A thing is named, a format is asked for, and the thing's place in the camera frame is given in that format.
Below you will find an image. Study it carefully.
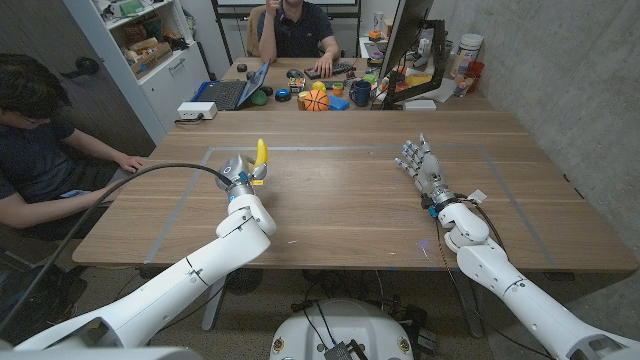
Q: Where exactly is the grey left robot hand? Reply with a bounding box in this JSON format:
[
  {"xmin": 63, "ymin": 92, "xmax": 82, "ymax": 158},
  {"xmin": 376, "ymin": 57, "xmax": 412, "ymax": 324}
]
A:
[{"xmin": 214, "ymin": 152, "xmax": 269, "ymax": 202}]

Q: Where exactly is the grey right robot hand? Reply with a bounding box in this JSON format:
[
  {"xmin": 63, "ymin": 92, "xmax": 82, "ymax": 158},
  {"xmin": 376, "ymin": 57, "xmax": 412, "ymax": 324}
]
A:
[{"xmin": 393, "ymin": 132, "xmax": 457, "ymax": 209}]

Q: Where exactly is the yellow toy banana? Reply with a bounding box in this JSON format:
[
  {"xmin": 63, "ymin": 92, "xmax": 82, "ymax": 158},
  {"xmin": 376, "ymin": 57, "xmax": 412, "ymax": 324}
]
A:
[{"xmin": 248, "ymin": 138, "xmax": 270, "ymax": 174}]

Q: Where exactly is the orange toy basketball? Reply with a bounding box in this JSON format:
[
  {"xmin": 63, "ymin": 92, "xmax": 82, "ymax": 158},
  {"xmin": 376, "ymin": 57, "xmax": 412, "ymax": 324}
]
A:
[{"xmin": 303, "ymin": 89, "xmax": 331, "ymax": 112}]

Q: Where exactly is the flat white box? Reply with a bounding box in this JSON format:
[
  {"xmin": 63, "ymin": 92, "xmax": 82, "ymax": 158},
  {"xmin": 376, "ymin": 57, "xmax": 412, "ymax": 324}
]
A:
[{"xmin": 402, "ymin": 99, "xmax": 438, "ymax": 112}]

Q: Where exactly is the white power socket box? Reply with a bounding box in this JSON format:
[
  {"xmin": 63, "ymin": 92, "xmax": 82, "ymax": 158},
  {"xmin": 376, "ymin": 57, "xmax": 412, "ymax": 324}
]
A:
[{"xmin": 176, "ymin": 101, "xmax": 219, "ymax": 121}]

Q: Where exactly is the open black laptop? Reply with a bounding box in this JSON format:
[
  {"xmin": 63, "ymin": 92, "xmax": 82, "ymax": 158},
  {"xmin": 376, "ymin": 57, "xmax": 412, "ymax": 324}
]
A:
[{"xmin": 191, "ymin": 58, "xmax": 272, "ymax": 112}]

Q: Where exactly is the dark blue mug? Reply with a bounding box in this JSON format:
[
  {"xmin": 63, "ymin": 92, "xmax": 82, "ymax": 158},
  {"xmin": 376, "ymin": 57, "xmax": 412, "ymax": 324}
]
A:
[{"xmin": 348, "ymin": 79, "xmax": 374, "ymax": 108}]

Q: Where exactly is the white shelf cabinet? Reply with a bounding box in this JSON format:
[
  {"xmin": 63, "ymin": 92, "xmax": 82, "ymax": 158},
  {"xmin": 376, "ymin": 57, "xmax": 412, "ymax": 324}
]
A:
[{"xmin": 62, "ymin": 0, "xmax": 211, "ymax": 146}]

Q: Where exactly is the red cup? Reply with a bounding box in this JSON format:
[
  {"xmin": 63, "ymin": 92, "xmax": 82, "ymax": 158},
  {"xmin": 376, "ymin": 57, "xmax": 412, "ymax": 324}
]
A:
[{"xmin": 465, "ymin": 60, "xmax": 486, "ymax": 91}]

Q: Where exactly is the black monitor stand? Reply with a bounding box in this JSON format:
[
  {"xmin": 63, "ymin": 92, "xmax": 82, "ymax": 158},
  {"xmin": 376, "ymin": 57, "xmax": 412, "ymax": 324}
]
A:
[{"xmin": 382, "ymin": 19, "xmax": 447, "ymax": 107}]

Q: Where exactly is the white plastic canister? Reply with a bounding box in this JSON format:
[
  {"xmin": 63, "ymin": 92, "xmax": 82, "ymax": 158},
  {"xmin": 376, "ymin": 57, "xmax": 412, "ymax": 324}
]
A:
[{"xmin": 449, "ymin": 33, "xmax": 485, "ymax": 79}]

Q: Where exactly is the black keyboard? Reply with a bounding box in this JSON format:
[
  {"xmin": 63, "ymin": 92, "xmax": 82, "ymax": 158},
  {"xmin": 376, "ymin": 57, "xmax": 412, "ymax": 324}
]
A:
[{"xmin": 304, "ymin": 60, "xmax": 357, "ymax": 81}]

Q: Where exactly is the grey table leg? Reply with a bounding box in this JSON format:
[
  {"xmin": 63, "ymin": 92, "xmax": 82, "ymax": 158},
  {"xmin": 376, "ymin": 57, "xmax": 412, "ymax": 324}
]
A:
[
  {"xmin": 201, "ymin": 274, "xmax": 231, "ymax": 332},
  {"xmin": 452, "ymin": 272, "xmax": 485, "ymax": 339}
]

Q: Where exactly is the cardboard box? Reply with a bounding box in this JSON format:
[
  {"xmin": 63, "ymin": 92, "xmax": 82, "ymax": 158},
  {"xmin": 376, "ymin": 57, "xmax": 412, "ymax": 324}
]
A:
[{"xmin": 129, "ymin": 41, "xmax": 174, "ymax": 80}]

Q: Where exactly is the wooden chair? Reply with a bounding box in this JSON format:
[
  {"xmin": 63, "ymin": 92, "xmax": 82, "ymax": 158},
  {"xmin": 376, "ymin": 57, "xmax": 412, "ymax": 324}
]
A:
[{"xmin": 246, "ymin": 3, "xmax": 271, "ymax": 58}]

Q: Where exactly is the large computer monitor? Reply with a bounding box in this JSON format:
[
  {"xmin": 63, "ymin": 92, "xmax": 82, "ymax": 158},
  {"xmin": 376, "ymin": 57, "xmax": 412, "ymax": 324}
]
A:
[{"xmin": 378, "ymin": 0, "xmax": 435, "ymax": 80}]

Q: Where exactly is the person in dark polo shirt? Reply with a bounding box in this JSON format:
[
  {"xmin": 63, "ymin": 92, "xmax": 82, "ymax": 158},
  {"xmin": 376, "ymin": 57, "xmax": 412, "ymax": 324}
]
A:
[{"xmin": 257, "ymin": 0, "xmax": 342, "ymax": 79}]

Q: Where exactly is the white robot torso base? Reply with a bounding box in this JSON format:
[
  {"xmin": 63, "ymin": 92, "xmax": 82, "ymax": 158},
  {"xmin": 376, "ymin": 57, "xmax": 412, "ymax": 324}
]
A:
[{"xmin": 269, "ymin": 298, "xmax": 415, "ymax": 360}]

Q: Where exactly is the dark-haired person in navy t-shirt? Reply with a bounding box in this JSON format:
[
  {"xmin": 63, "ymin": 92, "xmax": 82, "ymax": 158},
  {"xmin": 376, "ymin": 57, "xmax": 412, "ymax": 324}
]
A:
[{"xmin": 0, "ymin": 52, "xmax": 147, "ymax": 244}]

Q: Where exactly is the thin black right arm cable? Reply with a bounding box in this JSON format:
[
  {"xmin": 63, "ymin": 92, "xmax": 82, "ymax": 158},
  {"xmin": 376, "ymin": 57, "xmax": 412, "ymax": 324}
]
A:
[{"xmin": 431, "ymin": 192, "xmax": 557, "ymax": 360}]

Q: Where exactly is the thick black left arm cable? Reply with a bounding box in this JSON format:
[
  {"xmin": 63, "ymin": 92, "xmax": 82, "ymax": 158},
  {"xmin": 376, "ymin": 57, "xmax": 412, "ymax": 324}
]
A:
[{"xmin": 0, "ymin": 162, "xmax": 234, "ymax": 332}]

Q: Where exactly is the black door handle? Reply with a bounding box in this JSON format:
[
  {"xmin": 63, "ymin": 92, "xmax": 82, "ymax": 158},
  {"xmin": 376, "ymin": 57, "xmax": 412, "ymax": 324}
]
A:
[{"xmin": 62, "ymin": 56, "xmax": 100, "ymax": 80}]

